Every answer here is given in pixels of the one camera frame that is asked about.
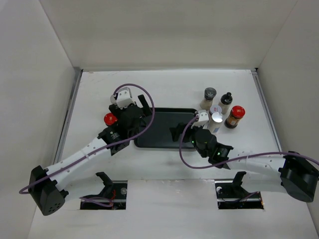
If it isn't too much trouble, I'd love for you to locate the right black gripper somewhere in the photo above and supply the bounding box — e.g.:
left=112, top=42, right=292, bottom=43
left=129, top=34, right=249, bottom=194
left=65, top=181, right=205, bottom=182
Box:
left=170, top=120, right=207, bottom=158

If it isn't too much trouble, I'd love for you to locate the red-lid brown jar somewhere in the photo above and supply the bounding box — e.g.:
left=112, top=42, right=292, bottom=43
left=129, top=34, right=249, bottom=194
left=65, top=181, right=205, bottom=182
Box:
left=104, top=113, right=118, bottom=126
left=224, top=106, right=246, bottom=128

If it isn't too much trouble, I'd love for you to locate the silver-lid shaker blue label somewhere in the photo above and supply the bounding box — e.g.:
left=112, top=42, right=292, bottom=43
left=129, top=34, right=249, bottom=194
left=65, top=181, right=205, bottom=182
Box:
left=207, top=112, right=223, bottom=134

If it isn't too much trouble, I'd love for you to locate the white-lid jar red label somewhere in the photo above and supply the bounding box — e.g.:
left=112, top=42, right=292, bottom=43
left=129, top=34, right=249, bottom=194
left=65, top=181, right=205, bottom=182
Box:
left=209, top=105, right=222, bottom=115

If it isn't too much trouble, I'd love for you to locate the clear-grinder-top salt bottle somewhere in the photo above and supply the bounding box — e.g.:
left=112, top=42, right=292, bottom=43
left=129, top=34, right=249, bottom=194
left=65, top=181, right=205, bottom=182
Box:
left=200, top=87, right=217, bottom=111

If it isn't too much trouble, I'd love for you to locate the black-cap pepper bottle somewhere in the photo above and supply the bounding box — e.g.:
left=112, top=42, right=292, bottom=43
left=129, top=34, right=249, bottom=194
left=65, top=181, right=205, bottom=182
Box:
left=218, top=92, right=233, bottom=115

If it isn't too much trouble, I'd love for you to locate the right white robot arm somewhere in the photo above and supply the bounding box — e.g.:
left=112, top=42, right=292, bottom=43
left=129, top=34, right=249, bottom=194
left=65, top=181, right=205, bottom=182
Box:
left=169, top=123, right=319, bottom=203

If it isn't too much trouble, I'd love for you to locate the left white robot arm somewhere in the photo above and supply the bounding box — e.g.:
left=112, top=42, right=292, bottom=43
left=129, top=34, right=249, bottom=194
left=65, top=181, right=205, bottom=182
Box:
left=28, top=95, right=155, bottom=216

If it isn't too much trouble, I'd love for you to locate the black rectangular plastic tray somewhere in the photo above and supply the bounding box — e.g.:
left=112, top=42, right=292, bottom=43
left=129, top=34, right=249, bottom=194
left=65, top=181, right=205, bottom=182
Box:
left=134, top=108, right=196, bottom=149

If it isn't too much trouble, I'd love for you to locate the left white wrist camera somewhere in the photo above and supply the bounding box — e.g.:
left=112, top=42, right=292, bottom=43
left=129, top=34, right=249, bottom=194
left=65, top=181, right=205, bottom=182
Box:
left=110, top=87, right=135, bottom=110

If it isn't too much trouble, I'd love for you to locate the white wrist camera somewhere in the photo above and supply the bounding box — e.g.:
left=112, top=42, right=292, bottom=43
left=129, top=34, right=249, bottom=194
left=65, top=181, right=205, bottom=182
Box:
left=110, top=87, right=135, bottom=110
left=193, top=110, right=209, bottom=127

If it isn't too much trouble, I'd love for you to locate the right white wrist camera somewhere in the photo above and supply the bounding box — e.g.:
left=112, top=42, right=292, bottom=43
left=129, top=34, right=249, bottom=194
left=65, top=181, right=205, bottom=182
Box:
left=193, top=110, right=209, bottom=127

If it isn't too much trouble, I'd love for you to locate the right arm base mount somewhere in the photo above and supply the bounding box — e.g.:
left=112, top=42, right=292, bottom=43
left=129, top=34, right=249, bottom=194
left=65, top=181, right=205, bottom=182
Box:
left=215, top=171, right=264, bottom=210

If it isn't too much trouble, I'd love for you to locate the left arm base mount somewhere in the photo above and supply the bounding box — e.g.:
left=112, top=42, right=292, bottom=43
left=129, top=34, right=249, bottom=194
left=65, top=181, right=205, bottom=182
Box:
left=80, top=172, right=128, bottom=210

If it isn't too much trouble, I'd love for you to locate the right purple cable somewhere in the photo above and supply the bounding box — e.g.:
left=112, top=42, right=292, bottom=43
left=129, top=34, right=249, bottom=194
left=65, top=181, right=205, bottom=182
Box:
left=179, top=113, right=319, bottom=169

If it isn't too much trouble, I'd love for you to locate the purple cable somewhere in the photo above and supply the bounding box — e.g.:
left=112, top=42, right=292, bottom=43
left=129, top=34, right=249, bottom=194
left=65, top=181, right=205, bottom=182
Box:
left=179, top=113, right=319, bottom=169
left=19, top=83, right=156, bottom=195

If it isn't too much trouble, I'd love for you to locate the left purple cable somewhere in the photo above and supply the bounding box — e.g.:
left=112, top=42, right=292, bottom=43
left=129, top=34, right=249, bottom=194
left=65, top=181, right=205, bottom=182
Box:
left=19, top=83, right=156, bottom=195

